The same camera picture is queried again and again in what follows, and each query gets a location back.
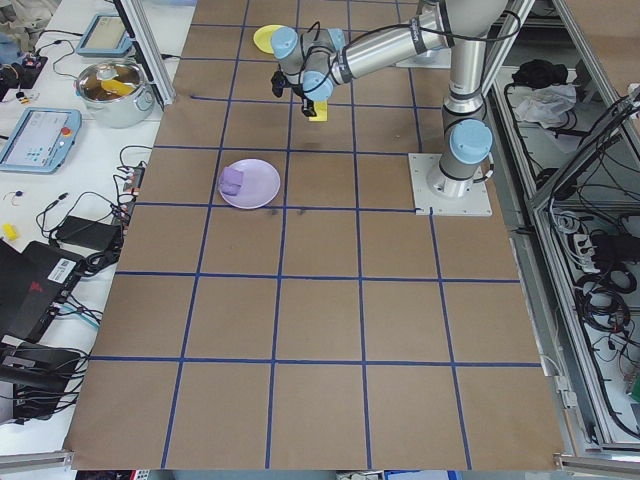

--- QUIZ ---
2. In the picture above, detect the black crumpled cloth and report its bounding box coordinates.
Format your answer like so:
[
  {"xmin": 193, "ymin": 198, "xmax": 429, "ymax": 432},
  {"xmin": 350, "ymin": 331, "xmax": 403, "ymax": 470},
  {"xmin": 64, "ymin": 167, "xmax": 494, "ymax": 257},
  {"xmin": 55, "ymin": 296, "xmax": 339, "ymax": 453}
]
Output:
[{"xmin": 511, "ymin": 58, "xmax": 570, "ymax": 87}]

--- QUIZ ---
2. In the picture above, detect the V-shaped metal bar frame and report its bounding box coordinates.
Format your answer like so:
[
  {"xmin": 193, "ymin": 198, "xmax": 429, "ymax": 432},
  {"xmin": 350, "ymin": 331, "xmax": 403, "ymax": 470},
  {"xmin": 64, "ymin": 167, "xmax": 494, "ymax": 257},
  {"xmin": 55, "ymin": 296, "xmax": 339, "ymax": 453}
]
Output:
[{"xmin": 492, "ymin": 0, "xmax": 640, "ymax": 459}]

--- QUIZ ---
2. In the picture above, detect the purple foam block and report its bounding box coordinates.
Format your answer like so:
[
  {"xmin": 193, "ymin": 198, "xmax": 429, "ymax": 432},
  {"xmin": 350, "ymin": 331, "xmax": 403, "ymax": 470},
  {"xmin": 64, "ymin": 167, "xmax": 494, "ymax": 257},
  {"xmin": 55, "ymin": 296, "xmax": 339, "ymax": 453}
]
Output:
[{"xmin": 220, "ymin": 167, "xmax": 245, "ymax": 197}]

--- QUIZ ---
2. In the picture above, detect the black mat with circuit boards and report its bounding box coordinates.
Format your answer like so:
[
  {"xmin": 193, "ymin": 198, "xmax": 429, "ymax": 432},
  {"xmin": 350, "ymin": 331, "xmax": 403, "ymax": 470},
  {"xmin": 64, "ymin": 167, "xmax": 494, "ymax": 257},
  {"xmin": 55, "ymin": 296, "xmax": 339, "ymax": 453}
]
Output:
[{"xmin": 0, "ymin": 53, "xmax": 50, "ymax": 102}]

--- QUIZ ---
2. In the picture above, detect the seated person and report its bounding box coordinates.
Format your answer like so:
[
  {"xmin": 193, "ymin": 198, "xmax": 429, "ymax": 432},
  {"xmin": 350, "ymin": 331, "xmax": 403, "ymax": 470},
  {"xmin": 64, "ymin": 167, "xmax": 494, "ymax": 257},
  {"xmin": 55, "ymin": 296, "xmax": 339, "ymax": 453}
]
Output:
[{"xmin": 0, "ymin": 0, "xmax": 61, "ymax": 64}]

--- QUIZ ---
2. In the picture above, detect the black hub with red plugs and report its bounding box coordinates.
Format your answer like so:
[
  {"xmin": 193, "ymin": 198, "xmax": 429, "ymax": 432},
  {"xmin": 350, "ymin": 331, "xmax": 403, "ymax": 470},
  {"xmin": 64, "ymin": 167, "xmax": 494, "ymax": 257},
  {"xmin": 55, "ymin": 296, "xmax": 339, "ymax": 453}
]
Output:
[{"xmin": 112, "ymin": 163, "xmax": 147, "ymax": 230}]

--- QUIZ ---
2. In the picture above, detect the silver aluminium post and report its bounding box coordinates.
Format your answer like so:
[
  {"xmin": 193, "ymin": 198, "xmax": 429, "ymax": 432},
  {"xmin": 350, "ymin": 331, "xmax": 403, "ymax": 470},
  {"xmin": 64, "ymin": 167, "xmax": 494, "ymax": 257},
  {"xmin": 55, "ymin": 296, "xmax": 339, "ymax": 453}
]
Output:
[
  {"xmin": 492, "ymin": 0, "xmax": 536, "ymax": 94},
  {"xmin": 113, "ymin": 0, "xmax": 176, "ymax": 105}
]

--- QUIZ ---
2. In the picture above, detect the black computer with white label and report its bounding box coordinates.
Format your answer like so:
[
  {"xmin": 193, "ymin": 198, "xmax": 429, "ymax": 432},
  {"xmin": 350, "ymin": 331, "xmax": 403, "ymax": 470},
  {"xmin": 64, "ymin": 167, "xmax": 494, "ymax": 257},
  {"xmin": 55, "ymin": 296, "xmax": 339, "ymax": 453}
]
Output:
[{"xmin": 0, "ymin": 239, "xmax": 86, "ymax": 344}]

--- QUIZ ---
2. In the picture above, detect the black electronic device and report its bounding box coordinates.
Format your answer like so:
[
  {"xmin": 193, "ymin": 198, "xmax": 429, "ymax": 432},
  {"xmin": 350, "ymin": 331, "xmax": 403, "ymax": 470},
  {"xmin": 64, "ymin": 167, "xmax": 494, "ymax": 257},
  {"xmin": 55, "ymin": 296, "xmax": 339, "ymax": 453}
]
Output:
[{"xmin": 0, "ymin": 343, "xmax": 85, "ymax": 425}]

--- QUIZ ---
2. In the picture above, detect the black cable coil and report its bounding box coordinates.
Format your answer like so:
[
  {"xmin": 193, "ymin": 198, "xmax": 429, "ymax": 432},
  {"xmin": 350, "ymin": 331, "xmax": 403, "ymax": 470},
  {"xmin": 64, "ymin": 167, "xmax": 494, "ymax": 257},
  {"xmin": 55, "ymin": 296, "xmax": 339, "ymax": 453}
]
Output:
[{"xmin": 574, "ymin": 282, "xmax": 634, "ymax": 334}]

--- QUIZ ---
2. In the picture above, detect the glass pot lid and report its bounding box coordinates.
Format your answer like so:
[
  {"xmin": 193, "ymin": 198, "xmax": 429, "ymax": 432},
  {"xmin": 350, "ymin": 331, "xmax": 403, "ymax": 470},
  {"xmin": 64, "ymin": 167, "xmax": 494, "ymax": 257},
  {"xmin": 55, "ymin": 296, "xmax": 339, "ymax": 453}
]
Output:
[{"xmin": 76, "ymin": 59, "xmax": 147, "ymax": 103}]

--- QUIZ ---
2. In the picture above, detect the grey metal bracket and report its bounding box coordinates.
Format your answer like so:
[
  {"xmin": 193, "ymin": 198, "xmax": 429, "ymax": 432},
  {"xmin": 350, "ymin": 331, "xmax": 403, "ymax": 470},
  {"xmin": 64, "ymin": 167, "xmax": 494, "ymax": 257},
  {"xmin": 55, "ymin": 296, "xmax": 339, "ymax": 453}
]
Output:
[{"xmin": 553, "ymin": 375, "xmax": 577, "ymax": 410}]

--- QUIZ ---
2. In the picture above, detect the large black power brick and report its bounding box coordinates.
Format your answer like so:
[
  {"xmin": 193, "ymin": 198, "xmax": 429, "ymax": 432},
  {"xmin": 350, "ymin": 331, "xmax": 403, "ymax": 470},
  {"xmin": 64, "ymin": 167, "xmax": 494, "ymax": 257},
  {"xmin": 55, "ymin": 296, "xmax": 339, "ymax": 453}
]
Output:
[{"xmin": 52, "ymin": 215, "xmax": 124, "ymax": 250}]

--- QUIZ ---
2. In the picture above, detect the steel cooking pot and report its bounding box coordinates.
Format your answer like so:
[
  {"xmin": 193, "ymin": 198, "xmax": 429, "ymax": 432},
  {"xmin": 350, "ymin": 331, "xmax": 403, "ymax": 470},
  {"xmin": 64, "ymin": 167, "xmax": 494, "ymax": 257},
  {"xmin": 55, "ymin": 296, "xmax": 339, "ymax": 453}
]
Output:
[{"xmin": 73, "ymin": 58, "xmax": 155, "ymax": 130}]

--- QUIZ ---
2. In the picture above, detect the white square base plate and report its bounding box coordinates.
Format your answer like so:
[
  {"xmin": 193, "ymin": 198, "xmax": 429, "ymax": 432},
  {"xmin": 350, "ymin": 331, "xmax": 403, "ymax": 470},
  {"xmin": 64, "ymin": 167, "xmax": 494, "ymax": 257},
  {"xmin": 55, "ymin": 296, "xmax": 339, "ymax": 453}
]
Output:
[
  {"xmin": 394, "ymin": 47, "xmax": 454, "ymax": 70},
  {"xmin": 407, "ymin": 152, "xmax": 494, "ymax": 217}
]

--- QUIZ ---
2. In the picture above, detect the white crumpled cloth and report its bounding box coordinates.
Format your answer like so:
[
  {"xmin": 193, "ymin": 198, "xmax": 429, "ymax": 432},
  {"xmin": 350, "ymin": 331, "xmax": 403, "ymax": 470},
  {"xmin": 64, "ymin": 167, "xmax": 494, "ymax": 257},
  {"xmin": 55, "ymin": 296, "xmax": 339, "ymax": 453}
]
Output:
[{"xmin": 517, "ymin": 83, "xmax": 582, "ymax": 130}]

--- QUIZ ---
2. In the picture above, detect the white power strip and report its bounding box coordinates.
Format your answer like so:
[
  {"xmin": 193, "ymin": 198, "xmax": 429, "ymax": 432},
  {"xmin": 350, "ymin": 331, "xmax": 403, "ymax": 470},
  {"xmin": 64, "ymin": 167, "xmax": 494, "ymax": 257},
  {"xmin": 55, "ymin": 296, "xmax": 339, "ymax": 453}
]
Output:
[{"xmin": 569, "ymin": 233, "xmax": 600, "ymax": 274}]

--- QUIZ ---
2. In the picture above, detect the black adapter box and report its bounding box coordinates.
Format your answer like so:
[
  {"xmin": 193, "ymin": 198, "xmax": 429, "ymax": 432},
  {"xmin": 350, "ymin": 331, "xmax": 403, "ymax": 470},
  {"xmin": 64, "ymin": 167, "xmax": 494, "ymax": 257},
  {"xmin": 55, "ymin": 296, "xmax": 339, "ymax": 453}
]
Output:
[{"xmin": 592, "ymin": 232, "xmax": 640, "ymax": 261}]

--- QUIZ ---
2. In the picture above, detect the light blue teach pendant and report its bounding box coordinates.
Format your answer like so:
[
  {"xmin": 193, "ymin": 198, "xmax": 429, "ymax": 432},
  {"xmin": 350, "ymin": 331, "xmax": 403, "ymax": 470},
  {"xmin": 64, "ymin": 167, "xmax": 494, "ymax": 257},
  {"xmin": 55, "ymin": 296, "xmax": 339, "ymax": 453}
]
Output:
[
  {"xmin": 0, "ymin": 107, "xmax": 83, "ymax": 175},
  {"xmin": 75, "ymin": 13, "xmax": 135, "ymax": 57}
]

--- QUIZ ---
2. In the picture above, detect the silver aluminium profile bar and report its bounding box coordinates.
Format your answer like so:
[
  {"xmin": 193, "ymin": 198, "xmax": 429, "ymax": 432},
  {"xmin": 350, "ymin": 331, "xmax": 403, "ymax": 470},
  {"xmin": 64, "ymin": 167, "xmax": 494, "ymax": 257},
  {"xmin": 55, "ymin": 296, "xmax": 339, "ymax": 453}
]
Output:
[
  {"xmin": 552, "ymin": 451, "xmax": 640, "ymax": 476},
  {"xmin": 0, "ymin": 448, "xmax": 76, "ymax": 472}
]

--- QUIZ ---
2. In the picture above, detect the purple plate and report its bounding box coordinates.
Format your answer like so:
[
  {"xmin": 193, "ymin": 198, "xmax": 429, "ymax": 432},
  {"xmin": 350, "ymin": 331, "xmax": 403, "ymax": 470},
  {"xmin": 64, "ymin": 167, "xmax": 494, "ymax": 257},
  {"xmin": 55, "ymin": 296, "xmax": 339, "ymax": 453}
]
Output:
[{"xmin": 218, "ymin": 158, "xmax": 281, "ymax": 210}]

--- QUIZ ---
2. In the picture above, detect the yellow plate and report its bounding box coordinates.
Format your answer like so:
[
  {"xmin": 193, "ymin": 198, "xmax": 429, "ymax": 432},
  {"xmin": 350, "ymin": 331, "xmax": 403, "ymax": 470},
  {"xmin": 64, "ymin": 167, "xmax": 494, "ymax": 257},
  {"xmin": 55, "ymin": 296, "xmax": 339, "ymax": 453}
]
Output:
[{"xmin": 252, "ymin": 23, "xmax": 286, "ymax": 54}]

